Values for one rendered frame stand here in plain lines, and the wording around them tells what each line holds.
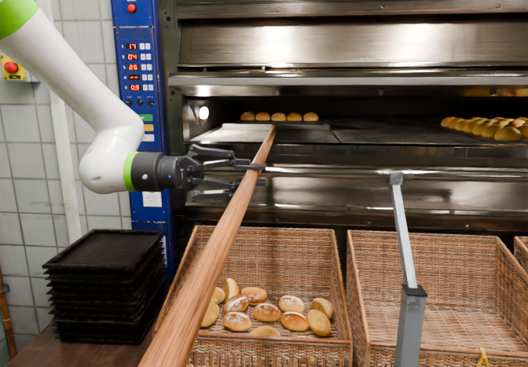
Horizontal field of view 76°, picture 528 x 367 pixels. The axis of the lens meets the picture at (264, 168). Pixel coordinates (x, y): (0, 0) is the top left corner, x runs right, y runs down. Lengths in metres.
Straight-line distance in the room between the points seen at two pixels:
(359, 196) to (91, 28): 1.18
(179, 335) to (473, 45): 1.31
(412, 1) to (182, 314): 1.24
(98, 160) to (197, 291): 0.55
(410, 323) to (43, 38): 0.95
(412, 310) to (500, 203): 0.77
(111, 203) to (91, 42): 0.63
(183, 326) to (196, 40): 1.16
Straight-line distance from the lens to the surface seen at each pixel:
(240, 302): 1.31
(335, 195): 1.34
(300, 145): 1.30
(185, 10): 1.37
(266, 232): 1.37
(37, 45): 0.80
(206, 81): 1.17
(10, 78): 1.60
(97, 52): 1.49
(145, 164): 0.79
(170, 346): 0.28
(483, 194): 1.51
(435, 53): 1.36
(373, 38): 1.33
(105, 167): 0.83
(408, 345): 0.92
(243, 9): 1.33
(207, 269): 0.36
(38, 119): 1.64
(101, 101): 0.87
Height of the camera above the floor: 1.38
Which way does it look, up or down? 13 degrees down
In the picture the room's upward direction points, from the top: straight up
